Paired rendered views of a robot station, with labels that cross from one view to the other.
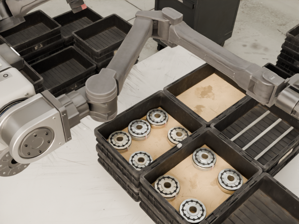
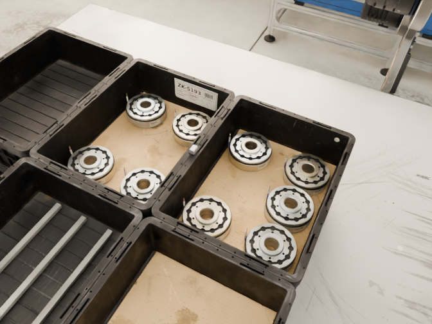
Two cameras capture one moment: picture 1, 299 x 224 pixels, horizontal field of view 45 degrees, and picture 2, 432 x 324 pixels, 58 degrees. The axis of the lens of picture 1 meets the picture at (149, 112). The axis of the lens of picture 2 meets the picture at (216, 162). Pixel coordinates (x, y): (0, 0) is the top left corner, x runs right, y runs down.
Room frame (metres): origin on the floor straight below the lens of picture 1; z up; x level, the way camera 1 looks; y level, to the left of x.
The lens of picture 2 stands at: (1.46, -0.29, 1.55)
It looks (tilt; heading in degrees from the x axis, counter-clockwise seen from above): 50 degrees down; 158
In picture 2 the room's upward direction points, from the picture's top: 4 degrees clockwise
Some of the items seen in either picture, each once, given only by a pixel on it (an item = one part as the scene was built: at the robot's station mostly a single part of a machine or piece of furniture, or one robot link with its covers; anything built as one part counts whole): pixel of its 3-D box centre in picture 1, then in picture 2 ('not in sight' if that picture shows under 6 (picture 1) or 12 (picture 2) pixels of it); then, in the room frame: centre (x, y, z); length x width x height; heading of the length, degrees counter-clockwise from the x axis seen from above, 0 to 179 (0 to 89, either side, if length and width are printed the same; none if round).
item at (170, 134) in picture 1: (179, 135); (206, 215); (1.04, -0.14, 0.86); 0.10 x 0.10 x 0.01
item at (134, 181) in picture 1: (150, 137); (258, 188); (1.02, -0.01, 0.87); 0.40 x 0.30 x 0.11; 134
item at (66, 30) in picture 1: (77, 38); not in sight; (2.46, 0.63, 0.31); 0.40 x 0.30 x 0.34; 136
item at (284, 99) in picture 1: (290, 100); not in sight; (0.69, -0.37, 1.46); 0.07 x 0.07 x 0.06; 46
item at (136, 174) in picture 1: (150, 129); (261, 173); (1.02, -0.01, 0.92); 0.40 x 0.30 x 0.02; 134
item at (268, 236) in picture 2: (157, 115); (271, 244); (1.15, -0.04, 0.86); 0.05 x 0.05 x 0.01
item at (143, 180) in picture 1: (201, 174); (141, 124); (0.80, -0.22, 0.92); 0.40 x 0.30 x 0.02; 134
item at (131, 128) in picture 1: (139, 127); (290, 204); (1.07, 0.04, 0.86); 0.10 x 0.10 x 0.01
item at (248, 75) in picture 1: (212, 54); not in sight; (0.87, -0.18, 1.45); 0.43 x 0.06 x 0.11; 45
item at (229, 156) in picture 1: (200, 182); (143, 139); (0.80, -0.22, 0.87); 0.40 x 0.30 x 0.11; 134
